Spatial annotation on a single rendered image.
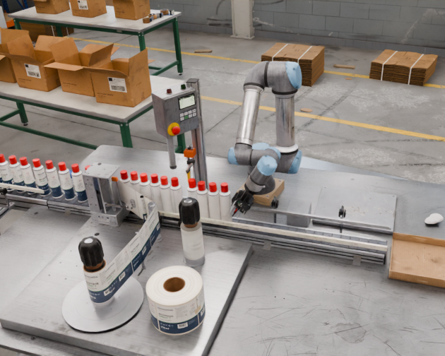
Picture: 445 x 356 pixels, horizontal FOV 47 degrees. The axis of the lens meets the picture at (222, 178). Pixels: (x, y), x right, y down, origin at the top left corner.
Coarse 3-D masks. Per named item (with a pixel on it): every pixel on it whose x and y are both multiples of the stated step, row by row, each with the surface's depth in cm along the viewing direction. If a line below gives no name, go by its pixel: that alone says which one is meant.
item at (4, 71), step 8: (8, 32) 454; (16, 32) 451; (24, 32) 447; (8, 40) 456; (0, 48) 461; (0, 56) 428; (0, 64) 436; (8, 64) 432; (0, 72) 441; (8, 72) 436; (0, 80) 446; (8, 80) 441; (16, 80) 441
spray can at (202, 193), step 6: (198, 186) 226; (204, 186) 226; (198, 192) 227; (204, 192) 227; (198, 198) 228; (204, 198) 228; (204, 204) 229; (204, 210) 231; (204, 216) 233; (204, 222) 235
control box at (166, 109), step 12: (180, 84) 222; (156, 96) 213; (168, 96) 212; (180, 96) 214; (156, 108) 218; (168, 108) 213; (192, 108) 221; (156, 120) 222; (168, 120) 216; (192, 120) 223; (168, 132) 218; (180, 132) 222
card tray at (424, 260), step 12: (396, 240) 224; (408, 240) 223; (420, 240) 221; (432, 240) 219; (444, 240) 217; (396, 252) 217; (408, 252) 216; (420, 252) 216; (432, 252) 216; (444, 252) 215; (396, 264) 211; (408, 264) 210; (420, 264) 210; (432, 264) 209; (444, 264) 209; (396, 276) 203; (408, 276) 201; (420, 276) 199; (432, 276) 203; (444, 276) 203
